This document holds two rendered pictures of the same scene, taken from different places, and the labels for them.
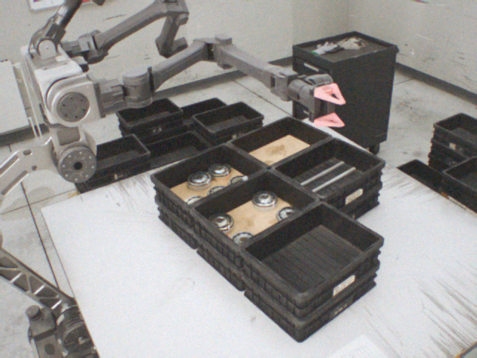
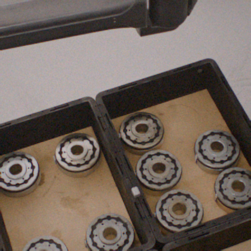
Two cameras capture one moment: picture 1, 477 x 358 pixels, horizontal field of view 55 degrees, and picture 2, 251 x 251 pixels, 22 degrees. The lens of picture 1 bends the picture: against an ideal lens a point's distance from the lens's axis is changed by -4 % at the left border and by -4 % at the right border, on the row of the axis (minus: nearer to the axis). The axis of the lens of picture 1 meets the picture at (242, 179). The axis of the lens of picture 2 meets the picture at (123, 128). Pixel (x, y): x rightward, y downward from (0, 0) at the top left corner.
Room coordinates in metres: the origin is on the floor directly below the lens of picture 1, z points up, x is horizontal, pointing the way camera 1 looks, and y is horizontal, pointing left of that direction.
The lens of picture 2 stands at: (1.79, -0.62, 2.13)
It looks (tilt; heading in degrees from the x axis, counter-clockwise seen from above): 56 degrees down; 109
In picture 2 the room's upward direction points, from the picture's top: 4 degrees counter-clockwise
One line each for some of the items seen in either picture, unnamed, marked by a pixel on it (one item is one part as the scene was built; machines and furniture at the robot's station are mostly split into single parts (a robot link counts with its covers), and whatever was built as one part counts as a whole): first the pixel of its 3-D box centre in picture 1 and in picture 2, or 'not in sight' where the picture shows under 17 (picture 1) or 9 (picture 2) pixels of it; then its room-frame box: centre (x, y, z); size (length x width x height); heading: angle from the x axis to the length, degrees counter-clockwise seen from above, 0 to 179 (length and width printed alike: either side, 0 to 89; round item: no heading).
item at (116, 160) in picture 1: (118, 183); not in sight; (2.48, 0.77, 0.37); 0.40 x 0.30 x 0.45; 119
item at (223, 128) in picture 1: (229, 145); not in sight; (2.87, 0.07, 0.37); 0.40 x 0.30 x 0.45; 119
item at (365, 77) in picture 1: (341, 102); not in sight; (3.28, -0.78, 0.45); 0.60 x 0.45 x 0.90; 119
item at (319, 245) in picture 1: (312, 257); not in sight; (1.19, -0.22, 0.87); 0.40 x 0.30 x 0.11; 127
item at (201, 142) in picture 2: (199, 178); (217, 148); (1.73, 0.18, 0.86); 0.10 x 0.10 x 0.01
